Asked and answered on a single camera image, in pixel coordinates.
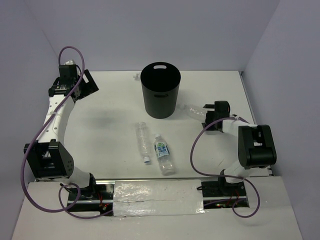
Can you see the labelled bottle white cap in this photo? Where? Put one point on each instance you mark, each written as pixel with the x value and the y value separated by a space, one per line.
pixel 163 156

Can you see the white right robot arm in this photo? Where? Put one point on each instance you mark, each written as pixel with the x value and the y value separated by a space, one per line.
pixel 255 147

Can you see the black plastic bin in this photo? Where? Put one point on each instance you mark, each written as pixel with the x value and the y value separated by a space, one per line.
pixel 160 83

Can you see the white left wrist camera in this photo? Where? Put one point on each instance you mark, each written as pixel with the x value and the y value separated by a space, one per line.
pixel 70 62

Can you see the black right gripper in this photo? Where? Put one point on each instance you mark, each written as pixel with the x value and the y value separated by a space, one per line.
pixel 209 116

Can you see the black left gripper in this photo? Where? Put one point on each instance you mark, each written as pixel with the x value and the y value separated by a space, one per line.
pixel 90 87

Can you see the crushed clear plastic bottle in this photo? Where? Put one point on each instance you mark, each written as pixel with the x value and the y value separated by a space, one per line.
pixel 193 111

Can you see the clear bottle blue cap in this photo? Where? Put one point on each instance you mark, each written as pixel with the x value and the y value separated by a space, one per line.
pixel 143 141

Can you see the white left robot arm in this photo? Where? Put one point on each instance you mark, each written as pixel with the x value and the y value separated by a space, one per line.
pixel 48 157

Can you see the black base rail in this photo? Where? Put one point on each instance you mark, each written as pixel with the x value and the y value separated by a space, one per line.
pixel 102 201

